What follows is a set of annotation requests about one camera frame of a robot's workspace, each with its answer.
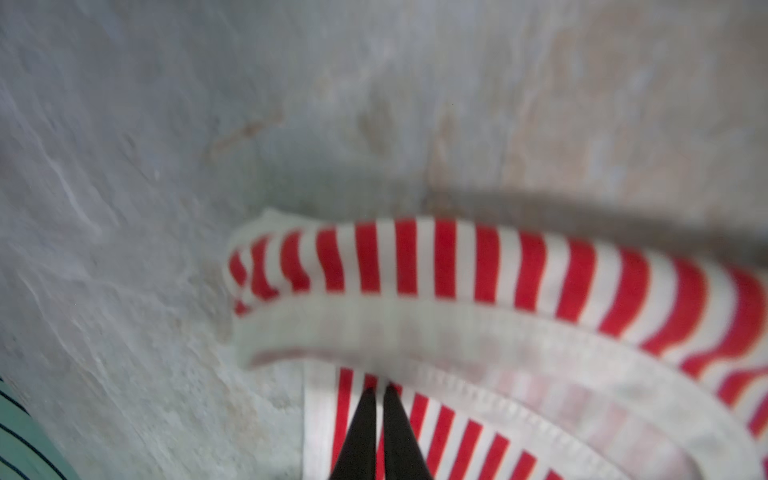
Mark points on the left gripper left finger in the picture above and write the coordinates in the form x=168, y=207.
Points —
x=357, y=458

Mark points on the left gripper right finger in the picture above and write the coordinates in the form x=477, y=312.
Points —
x=403, y=459

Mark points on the red white striped tank top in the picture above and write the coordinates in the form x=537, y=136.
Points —
x=517, y=355

